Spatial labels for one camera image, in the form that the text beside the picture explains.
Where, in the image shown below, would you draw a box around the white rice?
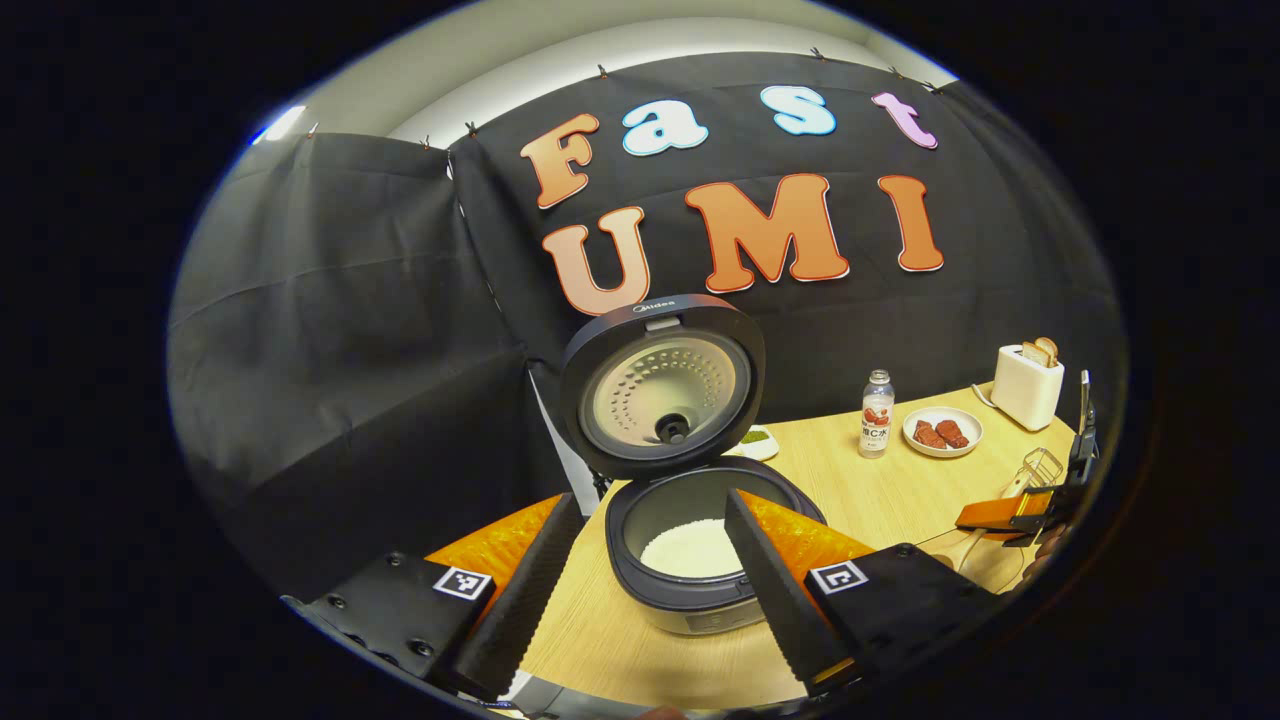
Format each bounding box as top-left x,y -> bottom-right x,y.
640,518 -> 746,579

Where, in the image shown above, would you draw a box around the black backdrop cloth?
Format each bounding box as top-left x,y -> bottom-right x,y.
165,50 -> 1131,601

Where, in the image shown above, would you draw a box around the clear drink bottle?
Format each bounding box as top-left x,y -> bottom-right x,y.
859,369 -> 896,459

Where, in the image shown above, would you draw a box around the black rice cooker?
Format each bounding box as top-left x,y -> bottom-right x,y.
560,293 -> 831,636

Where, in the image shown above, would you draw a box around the white toaster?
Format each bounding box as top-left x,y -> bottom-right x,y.
990,344 -> 1065,432

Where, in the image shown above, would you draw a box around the white round plate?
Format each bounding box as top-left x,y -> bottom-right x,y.
902,405 -> 984,459

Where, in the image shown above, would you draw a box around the row of cloth clips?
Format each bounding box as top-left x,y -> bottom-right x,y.
305,45 -> 946,156

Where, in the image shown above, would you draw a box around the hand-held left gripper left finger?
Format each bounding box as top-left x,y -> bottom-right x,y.
282,492 -> 586,701

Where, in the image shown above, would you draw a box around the ceiling light panel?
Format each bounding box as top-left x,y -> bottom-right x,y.
250,105 -> 306,146

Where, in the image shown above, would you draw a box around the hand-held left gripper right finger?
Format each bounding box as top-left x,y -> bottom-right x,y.
723,488 -> 1006,698

